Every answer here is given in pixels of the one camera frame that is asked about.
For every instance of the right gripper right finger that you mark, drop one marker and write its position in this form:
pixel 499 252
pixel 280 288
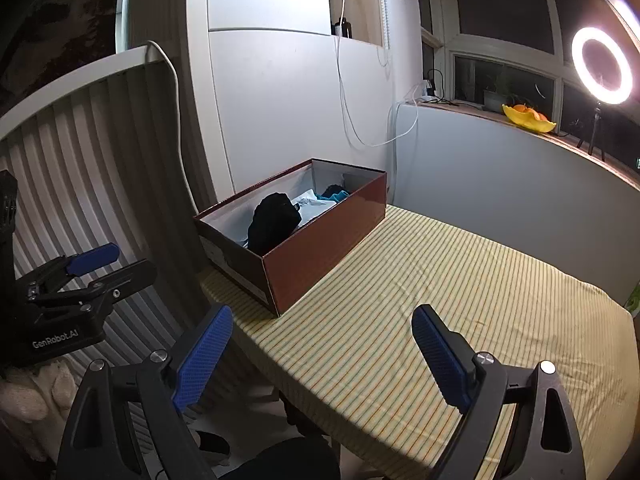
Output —
pixel 543 441

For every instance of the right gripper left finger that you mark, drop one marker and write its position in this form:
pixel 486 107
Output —
pixel 99 441

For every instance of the black knit glove with label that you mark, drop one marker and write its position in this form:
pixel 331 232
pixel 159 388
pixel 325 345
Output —
pixel 275 219

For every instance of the white plastic packet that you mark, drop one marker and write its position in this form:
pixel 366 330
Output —
pixel 309 206

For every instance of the teal collapsible cup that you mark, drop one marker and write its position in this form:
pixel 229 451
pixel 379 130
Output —
pixel 334 193

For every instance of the white knit gloved hand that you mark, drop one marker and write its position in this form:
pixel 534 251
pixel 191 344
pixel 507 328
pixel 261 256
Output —
pixel 35 405

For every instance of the white radiator panel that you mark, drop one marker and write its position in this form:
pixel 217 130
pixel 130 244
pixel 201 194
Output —
pixel 97 156

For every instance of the green white package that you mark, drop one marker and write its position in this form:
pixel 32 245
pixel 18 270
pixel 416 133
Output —
pixel 633 303

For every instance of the striped yellow tablecloth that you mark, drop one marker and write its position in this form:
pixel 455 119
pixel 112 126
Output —
pixel 344 354

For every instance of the dark red cardboard box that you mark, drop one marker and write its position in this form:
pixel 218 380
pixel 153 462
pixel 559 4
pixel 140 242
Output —
pixel 284 275

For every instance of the black light tripod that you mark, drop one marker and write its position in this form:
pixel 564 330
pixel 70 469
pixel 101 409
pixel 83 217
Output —
pixel 597 119

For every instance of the yellow fruit bowl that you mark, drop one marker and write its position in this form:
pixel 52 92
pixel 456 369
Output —
pixel 527 122

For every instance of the oranges in bowl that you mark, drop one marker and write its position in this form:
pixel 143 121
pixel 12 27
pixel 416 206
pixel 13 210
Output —
pixel 521 108

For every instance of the ring light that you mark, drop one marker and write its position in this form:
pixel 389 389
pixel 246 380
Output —
pixel 601 66

